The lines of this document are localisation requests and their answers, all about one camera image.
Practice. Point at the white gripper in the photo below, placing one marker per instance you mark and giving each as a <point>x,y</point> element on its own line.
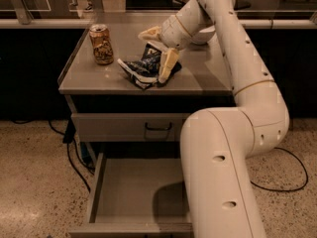
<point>172,33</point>

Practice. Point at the blue chip bag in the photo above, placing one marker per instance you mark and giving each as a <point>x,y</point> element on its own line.
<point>145,71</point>

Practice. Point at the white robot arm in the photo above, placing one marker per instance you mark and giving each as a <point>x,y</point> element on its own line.
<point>215,142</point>

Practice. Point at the grey drawer cabinet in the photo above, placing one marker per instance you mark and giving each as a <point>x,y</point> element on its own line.
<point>111,110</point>

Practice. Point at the closed grey top drawer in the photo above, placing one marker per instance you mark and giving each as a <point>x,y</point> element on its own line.
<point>127,127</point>

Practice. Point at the open grey middle drawer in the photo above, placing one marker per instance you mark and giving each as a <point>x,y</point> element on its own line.
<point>136,198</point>

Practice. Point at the white bowl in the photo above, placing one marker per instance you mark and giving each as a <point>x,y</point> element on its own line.
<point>204,36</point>

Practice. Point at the gold soda can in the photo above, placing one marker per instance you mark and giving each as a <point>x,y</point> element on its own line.
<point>100,39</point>

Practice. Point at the black drawer handle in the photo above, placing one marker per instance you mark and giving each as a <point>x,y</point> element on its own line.
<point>158,128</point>

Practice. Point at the white horizontal rail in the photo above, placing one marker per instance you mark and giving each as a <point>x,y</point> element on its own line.
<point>81,24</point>

